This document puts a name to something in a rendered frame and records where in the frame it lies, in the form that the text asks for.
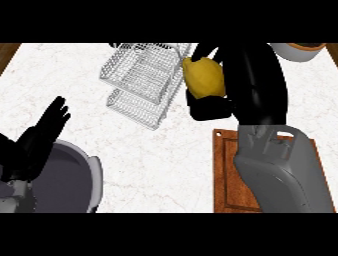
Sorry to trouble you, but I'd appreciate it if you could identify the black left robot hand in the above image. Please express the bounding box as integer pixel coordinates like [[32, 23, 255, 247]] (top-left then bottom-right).
[[0, 95, 72, 183]]

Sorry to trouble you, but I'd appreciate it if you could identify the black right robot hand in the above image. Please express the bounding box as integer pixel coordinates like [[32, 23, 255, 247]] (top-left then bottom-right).
[[184, 42, 289, 127]]

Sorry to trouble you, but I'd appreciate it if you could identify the brown wooden cutting board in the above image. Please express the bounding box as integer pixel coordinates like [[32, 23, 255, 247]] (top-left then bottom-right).
[[210, 128, 336, 214]]

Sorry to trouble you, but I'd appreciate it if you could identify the grey round pot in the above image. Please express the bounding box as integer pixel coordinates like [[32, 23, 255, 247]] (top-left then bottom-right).
[[0, 139, 104, 214]]

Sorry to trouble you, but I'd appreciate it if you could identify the white bowl with orange rim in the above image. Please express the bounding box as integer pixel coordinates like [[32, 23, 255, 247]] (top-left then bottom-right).
[[268, 42, 327, 63]]

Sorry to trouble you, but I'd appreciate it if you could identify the white wire tiered basket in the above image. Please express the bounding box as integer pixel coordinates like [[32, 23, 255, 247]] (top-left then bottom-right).
[[98, 42, 194, 131]]

